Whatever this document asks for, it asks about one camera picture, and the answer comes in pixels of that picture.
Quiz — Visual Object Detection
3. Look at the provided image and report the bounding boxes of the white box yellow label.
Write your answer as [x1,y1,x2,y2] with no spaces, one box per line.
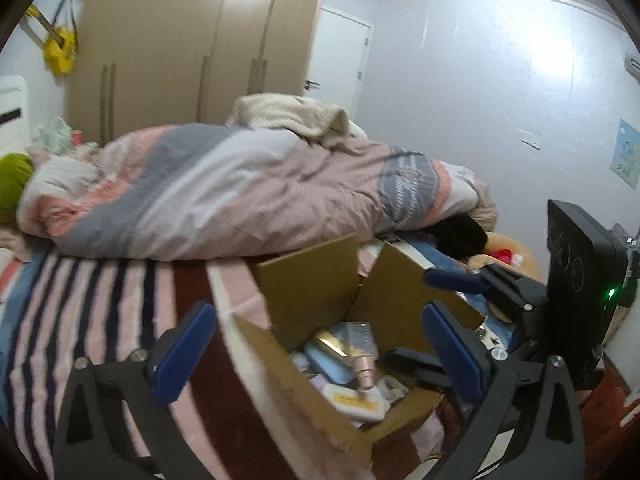
[320,384,390,422]

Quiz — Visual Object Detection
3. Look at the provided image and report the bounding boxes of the green round pillow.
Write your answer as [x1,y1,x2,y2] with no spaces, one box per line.
[0,153,34,224]

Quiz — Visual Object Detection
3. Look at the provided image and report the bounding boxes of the beige wooden wardrobe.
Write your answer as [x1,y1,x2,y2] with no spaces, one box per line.
[65,0,321,144]

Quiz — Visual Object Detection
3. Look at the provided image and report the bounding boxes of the yellow hanging bag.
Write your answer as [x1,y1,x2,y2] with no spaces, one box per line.
[25,0,78,76]

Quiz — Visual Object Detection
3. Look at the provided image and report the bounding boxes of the gold tube in box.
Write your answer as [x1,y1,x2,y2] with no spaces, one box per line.
[312,330,350,363]

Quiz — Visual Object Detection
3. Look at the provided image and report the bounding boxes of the black garment on bed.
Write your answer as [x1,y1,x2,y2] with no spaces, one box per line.
[421,214,488,260]

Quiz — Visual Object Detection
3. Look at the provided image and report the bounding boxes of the striped pink navy bed blanket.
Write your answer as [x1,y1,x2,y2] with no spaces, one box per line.
[0,231,522,480]

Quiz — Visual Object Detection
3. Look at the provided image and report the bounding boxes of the white plastic hook cup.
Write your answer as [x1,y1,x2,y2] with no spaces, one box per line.
[375,375,409,405]

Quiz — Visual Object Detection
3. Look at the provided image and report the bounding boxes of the items on nightstand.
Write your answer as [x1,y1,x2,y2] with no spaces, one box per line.
[32,117,82,155]

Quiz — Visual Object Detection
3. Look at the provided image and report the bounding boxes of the blue wall poster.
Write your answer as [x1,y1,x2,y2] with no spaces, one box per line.
[610,119,640,190]

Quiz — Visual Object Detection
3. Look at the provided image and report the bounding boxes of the brown cardboard box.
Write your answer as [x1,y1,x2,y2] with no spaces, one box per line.
[219,231,486,480]

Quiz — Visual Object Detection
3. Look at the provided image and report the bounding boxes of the pink grey striped duvet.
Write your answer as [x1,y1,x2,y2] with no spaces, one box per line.
[16,124,497,261]

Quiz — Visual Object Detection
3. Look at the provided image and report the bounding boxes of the white air conditioner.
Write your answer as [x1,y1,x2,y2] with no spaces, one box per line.
[625,53,640,80]

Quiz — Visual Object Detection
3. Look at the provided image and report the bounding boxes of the white room door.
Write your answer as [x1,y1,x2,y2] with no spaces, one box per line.
[304,6,374,119]

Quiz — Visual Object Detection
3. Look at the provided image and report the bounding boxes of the light blue square device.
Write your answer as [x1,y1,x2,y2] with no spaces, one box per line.
[303,323,356,386]

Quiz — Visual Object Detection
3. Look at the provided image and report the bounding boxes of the cream fleece blanket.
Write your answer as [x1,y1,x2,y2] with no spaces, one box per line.
[226,93,368,148]

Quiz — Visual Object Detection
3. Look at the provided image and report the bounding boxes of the red clothing of operator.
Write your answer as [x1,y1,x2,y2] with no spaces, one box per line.
[579,360,639,479]

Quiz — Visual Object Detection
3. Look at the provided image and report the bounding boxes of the white bed headboard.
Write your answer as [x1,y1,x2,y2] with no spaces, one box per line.
[0,75,32,156]

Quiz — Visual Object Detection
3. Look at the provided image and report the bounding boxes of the white wall switch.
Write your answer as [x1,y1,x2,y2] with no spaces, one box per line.
[518,129,541,151]

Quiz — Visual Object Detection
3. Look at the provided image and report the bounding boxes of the tan plush toy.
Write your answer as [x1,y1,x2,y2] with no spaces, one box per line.
[466,232,546,283]

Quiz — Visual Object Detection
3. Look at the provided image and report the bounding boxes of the pink spray bottle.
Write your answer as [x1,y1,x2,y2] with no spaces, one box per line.
[345,322,378,391]

